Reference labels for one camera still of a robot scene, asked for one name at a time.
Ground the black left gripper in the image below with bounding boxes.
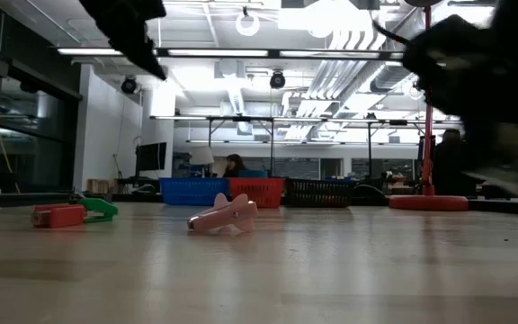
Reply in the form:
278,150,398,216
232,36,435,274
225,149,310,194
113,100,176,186
78,0,168,82

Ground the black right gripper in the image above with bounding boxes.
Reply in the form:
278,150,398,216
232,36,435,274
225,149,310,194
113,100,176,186
401,13,518,136

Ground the green mini stapler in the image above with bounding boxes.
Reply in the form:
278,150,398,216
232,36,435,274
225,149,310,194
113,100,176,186
77,197,120,224

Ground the red mini stapler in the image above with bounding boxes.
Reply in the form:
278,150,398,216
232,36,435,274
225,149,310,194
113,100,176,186
31,202,88,230

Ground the black ceiling speaker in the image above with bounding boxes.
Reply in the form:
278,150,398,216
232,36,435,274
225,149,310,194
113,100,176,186
120,75,139,95
268,70,287,91

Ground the ceiling light bar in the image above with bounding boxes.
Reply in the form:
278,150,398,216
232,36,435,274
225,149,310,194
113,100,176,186
55,46,406,62

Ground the standing person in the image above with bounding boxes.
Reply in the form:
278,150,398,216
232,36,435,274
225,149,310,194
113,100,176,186
433,128,467,197

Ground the red desk lamp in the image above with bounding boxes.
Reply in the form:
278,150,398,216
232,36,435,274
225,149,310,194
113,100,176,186
388,0,470,212

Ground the white shade table lamp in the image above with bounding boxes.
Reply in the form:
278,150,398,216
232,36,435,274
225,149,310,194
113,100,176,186
189,145,216,178

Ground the wooden crate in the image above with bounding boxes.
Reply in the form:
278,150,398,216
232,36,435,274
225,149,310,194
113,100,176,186
86,178,112,195

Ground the seated person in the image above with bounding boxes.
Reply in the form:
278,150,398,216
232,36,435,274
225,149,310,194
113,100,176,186
221,153,248,178

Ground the blue plastic basket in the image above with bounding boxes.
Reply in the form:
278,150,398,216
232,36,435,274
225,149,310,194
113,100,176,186
159,176,231,207

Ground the pink toy airplane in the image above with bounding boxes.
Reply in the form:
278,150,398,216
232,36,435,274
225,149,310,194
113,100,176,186
186,192,259,234

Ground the red plastic basket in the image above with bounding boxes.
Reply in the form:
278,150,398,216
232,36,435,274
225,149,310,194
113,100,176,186
228,176,286,209

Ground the black plastic basket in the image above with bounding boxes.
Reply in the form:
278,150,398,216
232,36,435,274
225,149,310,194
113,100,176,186
284,177,355,209

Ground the white ring light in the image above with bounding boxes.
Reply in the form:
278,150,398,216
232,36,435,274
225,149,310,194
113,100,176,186
235,9,262,38

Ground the black aluminium table frame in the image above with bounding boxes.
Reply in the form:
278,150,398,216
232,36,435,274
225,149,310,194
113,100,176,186
0,192,518,218

